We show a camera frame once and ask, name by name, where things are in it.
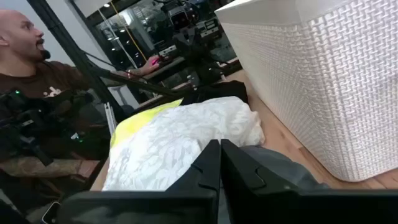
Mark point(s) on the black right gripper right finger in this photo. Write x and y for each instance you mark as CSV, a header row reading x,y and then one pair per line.
x,y
239,171

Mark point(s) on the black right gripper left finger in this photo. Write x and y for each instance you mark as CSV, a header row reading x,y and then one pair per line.
x,y
208,168

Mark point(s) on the grey cloth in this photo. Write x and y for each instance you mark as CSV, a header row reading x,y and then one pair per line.
x,y
286,171

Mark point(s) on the black cloth with white print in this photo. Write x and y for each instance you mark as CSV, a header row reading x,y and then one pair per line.
x,y
217,91

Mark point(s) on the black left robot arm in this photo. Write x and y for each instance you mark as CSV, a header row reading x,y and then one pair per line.
x,y
189,46

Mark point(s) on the yellow cloth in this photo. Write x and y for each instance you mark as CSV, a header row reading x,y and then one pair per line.
x,y
133,124

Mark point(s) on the large white perforated laundry basket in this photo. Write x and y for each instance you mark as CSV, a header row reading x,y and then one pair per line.
x,y
326,93

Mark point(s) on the person's hand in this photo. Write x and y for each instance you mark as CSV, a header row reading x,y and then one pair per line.
x,y
150,66

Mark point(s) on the smartphone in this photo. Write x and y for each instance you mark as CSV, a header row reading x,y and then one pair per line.
x,y
51,214

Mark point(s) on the person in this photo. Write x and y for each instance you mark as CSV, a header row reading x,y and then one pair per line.
x,y
37,77

